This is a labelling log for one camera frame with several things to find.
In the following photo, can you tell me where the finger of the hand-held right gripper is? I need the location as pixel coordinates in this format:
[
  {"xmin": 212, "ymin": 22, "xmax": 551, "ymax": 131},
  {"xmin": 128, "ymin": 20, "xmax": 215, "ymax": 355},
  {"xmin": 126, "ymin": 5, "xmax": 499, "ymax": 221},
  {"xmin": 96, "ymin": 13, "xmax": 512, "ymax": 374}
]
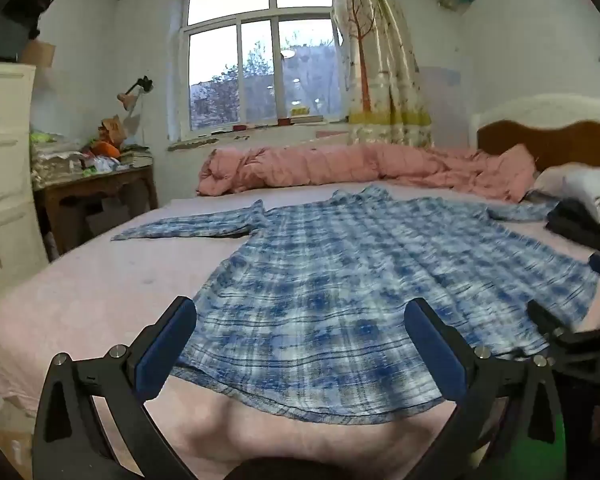
[{"xmin": 527, "ymin": 300, "xmax": 581, "ymax": 343}]

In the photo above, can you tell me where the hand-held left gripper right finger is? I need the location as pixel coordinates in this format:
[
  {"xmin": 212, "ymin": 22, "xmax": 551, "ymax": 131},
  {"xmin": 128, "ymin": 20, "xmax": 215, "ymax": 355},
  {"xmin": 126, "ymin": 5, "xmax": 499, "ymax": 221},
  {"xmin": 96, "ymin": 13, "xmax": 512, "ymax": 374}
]
[{"xmin": 404, "ymin": 298, "xmax": 566, "ymax": 480}]

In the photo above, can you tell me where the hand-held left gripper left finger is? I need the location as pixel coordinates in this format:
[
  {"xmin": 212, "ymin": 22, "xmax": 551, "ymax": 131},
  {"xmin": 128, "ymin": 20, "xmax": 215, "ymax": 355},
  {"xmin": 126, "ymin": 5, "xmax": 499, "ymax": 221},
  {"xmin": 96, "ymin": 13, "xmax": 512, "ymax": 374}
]
[{"xmin": 31, "ymin": 296, "xmax": 198, "ymax": 480}]

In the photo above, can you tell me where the blue plaid shirt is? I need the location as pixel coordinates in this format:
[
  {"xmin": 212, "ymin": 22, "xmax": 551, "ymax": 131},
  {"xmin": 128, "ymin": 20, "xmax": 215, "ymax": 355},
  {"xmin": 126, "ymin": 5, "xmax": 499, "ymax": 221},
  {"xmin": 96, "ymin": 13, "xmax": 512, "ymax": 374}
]
[{"xmin": 111, "ymin": 185, "xmax": 600, "ymax": 423}]

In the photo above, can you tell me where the dark clothes pile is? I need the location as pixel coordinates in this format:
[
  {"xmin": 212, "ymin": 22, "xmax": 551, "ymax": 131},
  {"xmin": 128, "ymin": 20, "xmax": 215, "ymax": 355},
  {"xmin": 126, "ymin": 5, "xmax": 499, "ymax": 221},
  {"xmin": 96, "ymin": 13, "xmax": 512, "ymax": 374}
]
[{"xmin": 545, "ymin": 199, "xmax": 600, "ymax": 251}]

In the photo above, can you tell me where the white clothes pile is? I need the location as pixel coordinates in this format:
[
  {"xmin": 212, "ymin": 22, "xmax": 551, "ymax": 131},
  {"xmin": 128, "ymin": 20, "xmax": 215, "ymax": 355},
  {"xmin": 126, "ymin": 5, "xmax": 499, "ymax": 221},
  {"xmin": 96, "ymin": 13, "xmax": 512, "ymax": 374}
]
[{"xmin": 527, "ymin": 162, "xmax": 600, "ymax": 223}]

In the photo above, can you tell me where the person's dark clothing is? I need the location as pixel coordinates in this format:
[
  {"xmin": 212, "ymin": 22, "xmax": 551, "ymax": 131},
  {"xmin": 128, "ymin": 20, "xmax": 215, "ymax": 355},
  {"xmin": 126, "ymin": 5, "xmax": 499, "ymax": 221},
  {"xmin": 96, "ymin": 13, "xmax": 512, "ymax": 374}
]
[{"xmin": 555, "ymin": 374, "xmax": 600, "ymax": 480}]

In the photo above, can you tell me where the bed with pink sheet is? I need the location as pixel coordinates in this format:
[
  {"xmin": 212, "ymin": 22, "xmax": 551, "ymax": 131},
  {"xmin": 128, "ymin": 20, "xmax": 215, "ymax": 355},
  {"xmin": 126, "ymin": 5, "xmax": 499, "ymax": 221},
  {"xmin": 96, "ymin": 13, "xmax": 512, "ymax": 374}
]
[{"xmin": 0, "ymin": 180, "xmax": 600, "ymax": 480}]

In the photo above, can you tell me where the white and brown headboard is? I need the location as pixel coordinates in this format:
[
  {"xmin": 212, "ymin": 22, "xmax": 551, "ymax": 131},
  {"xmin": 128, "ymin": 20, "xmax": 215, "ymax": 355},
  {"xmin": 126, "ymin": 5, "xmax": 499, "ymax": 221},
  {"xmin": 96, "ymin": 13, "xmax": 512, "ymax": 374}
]
[{"xmin": 470, "ymin": 92, "xmax": 600, "ymax": 173}]

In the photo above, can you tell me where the brown wooden desk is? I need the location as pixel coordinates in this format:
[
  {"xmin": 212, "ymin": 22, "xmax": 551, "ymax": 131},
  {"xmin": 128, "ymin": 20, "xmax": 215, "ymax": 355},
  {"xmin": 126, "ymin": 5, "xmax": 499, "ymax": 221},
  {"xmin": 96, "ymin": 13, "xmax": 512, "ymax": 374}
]
[{"xmin": 32, "ymin": 165, "xmax": 158, "ymax": 261}]

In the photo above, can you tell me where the stack of books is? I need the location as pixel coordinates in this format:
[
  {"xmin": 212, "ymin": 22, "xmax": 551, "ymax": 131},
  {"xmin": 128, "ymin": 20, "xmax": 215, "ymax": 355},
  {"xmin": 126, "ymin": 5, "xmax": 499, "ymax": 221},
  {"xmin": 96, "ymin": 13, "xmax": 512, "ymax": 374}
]
[{"xmin": 120, "ymin": 145, "xmax": 153, "ymax": 168}]

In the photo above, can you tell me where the pink quilt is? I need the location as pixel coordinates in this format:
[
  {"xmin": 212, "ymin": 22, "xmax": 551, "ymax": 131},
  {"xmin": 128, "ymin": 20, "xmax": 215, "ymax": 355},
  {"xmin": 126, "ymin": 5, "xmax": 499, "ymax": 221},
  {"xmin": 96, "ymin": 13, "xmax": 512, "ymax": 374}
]
[{"xmin": 196, "ymin": 143, "xmax": 538, "ymax": 204}]

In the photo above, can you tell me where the orange plush toy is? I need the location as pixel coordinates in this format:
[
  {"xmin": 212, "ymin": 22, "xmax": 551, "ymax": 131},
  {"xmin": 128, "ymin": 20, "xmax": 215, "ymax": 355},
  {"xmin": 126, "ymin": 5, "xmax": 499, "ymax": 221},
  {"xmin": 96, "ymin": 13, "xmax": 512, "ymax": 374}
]
[{"xmin": 91, "ymin": 140, "xmax": 122, "ymax": 159}]

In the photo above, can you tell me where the pile of bagged linens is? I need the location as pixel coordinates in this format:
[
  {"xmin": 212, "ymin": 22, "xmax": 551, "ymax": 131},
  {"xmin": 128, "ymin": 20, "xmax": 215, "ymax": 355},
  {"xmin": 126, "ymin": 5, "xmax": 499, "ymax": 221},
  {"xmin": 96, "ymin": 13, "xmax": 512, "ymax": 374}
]
[{"xmin": 30, "ymin": 132, "xmax": 88, "ymax": 186}]

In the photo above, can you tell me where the cream drawer cabinet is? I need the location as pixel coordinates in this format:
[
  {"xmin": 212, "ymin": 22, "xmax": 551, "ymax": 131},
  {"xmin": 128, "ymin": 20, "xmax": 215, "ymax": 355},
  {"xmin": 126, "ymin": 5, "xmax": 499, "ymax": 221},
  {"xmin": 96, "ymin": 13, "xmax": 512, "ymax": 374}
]
[{"xmin": 0, "ymin": 61, "xmax": 50, "ymax": 333}]

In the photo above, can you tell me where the brown paper package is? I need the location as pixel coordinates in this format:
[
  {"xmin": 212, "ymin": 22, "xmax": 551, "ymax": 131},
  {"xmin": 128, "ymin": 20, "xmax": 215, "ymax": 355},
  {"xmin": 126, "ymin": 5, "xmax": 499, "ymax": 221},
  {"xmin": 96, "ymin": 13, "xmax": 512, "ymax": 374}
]
[{"xmin": 100, "ymin": 115, "xmax": 128, "ymax": 143}]

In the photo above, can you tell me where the pink desk lamp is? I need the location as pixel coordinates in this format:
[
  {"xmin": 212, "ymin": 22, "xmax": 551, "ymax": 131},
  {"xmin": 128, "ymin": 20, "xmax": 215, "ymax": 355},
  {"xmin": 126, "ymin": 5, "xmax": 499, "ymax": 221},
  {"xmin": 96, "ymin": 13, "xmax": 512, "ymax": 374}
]
[{"xmin": 116, "ymin": 76, "xmax": 154, "ymax": 112}]

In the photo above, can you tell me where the tree print curtain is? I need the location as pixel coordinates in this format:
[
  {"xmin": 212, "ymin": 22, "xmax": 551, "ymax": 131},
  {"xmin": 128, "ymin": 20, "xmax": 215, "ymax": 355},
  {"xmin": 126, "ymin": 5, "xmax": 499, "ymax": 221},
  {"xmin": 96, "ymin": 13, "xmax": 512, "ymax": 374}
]
[{"xmin": 330, "ymin": 0, "xmax": 433, "ymax": 148}]

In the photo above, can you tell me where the white framed window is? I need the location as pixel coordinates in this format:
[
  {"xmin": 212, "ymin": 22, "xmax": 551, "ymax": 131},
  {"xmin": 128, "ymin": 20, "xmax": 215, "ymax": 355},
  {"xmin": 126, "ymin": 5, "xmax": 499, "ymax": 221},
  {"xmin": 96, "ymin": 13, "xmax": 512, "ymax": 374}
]
[{"xmin": 167, "ymin": 0, "xmax": 348, "ymax": 143}]

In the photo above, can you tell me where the cardboard box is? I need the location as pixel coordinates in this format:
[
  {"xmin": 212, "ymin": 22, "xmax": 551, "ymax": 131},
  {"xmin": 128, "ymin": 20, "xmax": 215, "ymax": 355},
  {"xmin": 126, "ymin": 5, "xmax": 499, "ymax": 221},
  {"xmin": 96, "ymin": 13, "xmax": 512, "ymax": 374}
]
[{"xmin": 20, "ymin": 40, "xmax": 57, "ymax": 67}]

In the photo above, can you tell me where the black bag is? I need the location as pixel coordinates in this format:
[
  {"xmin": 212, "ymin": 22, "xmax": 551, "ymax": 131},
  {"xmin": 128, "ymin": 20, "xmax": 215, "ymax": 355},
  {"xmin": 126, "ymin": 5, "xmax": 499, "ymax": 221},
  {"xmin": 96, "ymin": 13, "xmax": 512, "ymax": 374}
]
[{"xmin": 0, "ymin": 0, "xmax": 56, "ymax": 61}]

